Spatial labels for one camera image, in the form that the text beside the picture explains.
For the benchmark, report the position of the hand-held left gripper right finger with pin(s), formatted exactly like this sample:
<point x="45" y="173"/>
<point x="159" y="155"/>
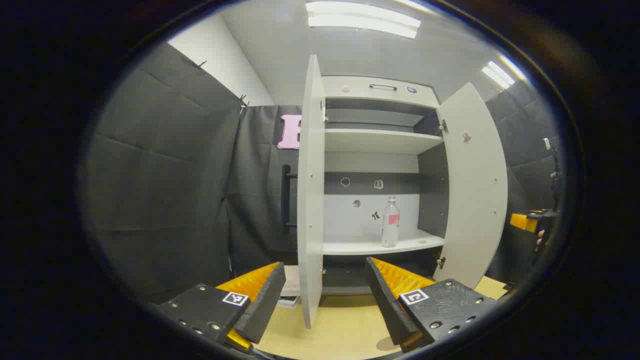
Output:
<point x="387" y="305"/>

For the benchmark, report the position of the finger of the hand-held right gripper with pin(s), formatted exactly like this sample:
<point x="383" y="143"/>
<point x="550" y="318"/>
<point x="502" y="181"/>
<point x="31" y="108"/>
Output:
<point x="522" y="221"/>

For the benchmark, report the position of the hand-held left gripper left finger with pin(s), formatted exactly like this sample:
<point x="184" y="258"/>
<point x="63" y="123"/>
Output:
<point x="265" y="305"/>

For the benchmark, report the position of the white cabinet door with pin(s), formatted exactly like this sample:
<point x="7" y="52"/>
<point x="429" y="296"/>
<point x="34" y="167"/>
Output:
<point x="475" y="190"/>
<point x="311" y="200"/>

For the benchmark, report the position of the clear bottle with pink label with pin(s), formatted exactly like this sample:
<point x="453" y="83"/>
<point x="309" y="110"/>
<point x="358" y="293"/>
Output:
<point x="390" y="232"/>

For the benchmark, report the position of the white cabinet shelf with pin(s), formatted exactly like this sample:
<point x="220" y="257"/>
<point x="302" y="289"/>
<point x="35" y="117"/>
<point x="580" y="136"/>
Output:
<point x="375" y="141"/>
<point x="360" y="246"/>

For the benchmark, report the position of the metal door hinge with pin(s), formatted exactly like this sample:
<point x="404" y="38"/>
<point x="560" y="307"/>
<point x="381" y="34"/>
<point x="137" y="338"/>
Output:
<point x="440" y="261"/>
<point x="442" y="126"/>
<point x="324" y="116"/>

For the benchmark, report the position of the white cabinet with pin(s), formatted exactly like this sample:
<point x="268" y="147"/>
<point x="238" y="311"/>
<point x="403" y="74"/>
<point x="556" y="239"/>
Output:
<point x="370" y="162"/>

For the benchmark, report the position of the stack of white booklets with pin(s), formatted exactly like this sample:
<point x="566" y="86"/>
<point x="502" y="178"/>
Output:
<point x="291" y="285"/>

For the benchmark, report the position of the black backdrop cloth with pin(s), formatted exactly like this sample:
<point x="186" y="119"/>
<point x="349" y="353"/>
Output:
<point x="165" y="175"/>

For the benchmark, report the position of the large ceiling light panel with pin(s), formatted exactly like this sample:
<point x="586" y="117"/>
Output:
<point x="362" y="19"/>

